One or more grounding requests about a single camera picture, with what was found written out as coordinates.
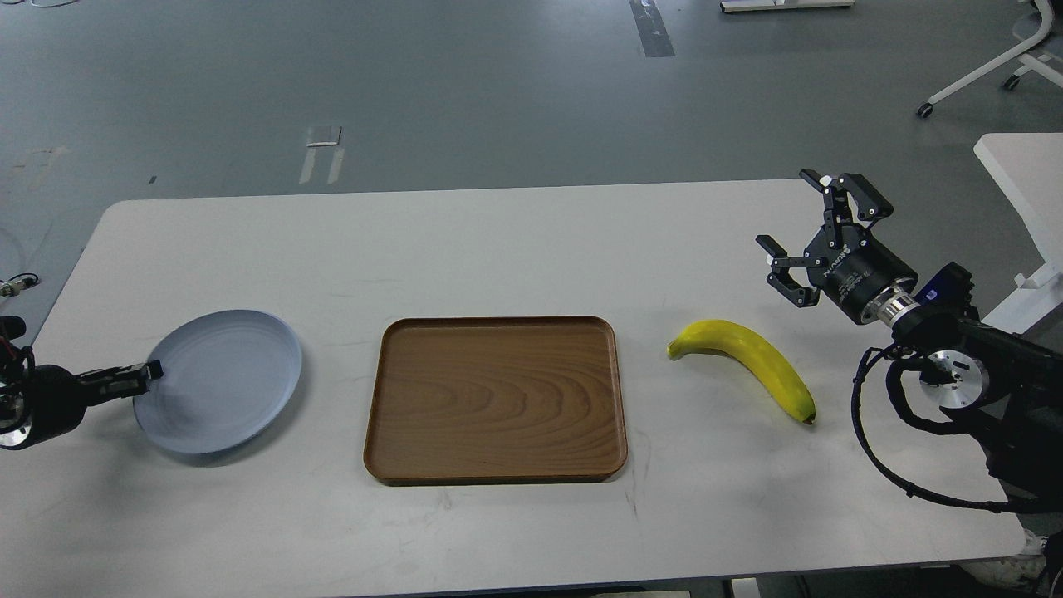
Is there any brown wooden tray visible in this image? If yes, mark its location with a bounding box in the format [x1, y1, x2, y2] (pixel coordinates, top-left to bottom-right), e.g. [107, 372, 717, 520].
[362, 317, 628, 486]

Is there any light blue round plate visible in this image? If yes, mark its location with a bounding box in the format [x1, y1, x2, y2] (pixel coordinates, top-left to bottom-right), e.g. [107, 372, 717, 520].
[133, 309, 303, 457]

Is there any white chair base with casters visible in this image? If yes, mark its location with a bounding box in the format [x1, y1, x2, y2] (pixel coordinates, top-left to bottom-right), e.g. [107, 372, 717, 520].
[914, 1, 1062, 119]

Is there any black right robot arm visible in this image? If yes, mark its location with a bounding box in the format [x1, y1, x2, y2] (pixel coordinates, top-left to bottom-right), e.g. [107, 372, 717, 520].
[756, 169, 1061, 513]

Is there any yellow banana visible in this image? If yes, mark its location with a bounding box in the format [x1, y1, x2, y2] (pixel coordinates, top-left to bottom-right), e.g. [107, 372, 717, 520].
[667, 319, 817, 425]

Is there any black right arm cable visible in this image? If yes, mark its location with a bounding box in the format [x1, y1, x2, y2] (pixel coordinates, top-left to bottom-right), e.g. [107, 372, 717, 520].
[850, 346, 1063, 514]

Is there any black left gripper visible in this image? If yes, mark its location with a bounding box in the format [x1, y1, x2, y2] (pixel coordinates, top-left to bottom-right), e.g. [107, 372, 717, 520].
[1, 360, 164, 451]

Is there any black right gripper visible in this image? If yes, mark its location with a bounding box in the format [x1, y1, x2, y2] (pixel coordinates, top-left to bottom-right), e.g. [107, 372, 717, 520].
[756, 169, 918, 325]

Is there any white shoe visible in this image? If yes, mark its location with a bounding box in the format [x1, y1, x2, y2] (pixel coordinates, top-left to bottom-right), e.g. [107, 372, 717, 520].
[959, 529, 1048, 591]

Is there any white side table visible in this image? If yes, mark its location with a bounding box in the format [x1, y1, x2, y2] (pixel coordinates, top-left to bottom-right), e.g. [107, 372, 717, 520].
[973, 132, 1062, 334]

